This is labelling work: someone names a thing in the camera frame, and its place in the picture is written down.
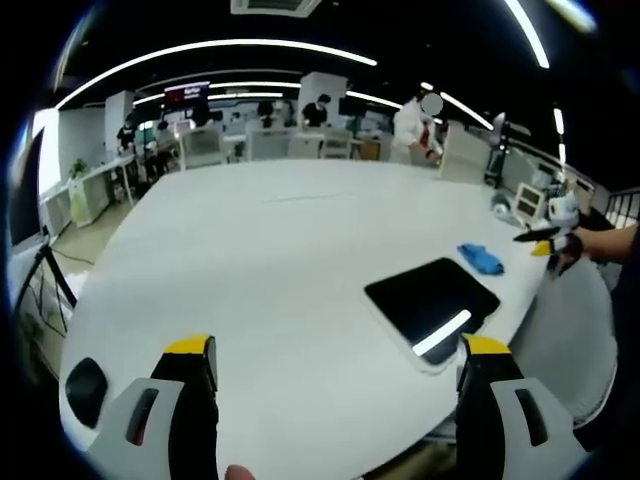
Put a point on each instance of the white mesh office chair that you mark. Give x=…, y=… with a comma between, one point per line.
x=202, y=147

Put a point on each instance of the green potted plant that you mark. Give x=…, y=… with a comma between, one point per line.
x=78, y=169

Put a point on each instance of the person's left hand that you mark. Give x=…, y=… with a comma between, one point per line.
x=240, y=473

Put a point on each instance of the blue cleaning cloth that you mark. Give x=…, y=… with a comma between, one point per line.
x=481, y=258

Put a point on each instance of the long curved ceiling light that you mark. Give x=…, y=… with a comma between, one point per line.
x=210, y=52

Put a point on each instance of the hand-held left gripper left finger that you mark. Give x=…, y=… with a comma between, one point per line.
x=165, y=425

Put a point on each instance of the black tripod stand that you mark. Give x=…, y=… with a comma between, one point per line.
x=47, y=285

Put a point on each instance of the white small device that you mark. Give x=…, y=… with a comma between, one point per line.
x=529, y=200

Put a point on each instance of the ceiling air vent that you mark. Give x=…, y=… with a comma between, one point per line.
x=275, y=7

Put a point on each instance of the black oval pad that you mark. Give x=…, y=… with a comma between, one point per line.
x=86, y=392

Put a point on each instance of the white box panel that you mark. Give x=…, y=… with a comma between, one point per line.
x=462, y=152

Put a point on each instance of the grey chair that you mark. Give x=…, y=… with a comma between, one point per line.
x=570, y=340

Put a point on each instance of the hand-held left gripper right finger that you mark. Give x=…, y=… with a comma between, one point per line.
x=495, y=425

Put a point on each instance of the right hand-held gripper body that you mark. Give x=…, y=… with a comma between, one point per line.
x=564, y=212

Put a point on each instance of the white side desk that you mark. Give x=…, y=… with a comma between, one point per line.
x=107, y=172

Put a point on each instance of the short ceiling light strip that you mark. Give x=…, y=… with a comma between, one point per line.
x=530, y=32

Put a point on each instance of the large black monitor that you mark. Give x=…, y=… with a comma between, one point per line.
x=25, y=192

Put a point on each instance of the red wall screen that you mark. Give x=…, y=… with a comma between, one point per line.
x=185, y=95

